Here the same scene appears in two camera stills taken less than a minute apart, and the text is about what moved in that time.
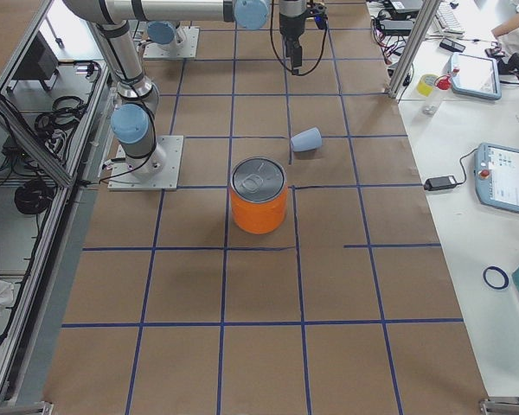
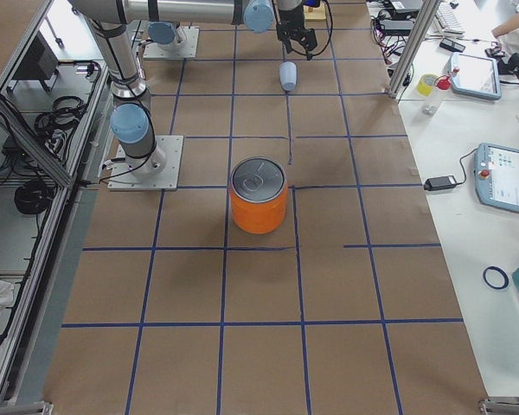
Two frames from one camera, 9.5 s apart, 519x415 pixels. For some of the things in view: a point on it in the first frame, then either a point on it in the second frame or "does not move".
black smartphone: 452,45 does not move
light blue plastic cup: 306,140 → 288,75
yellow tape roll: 426,84 does not move
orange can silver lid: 259,191 does not move
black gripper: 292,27 → 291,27
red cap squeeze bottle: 432,104 does not move
